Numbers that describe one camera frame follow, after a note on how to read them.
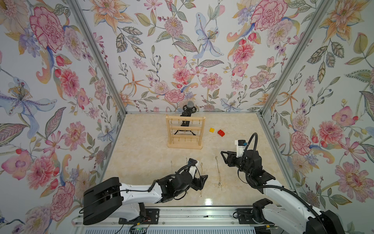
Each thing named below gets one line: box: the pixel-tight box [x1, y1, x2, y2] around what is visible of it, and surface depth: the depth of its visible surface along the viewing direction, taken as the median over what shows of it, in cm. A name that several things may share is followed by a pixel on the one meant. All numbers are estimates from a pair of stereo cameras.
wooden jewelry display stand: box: [165, 114, 206, 150], surface depth 100 cm
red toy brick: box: [217, 129, 226, 137], surface depth 109 cm
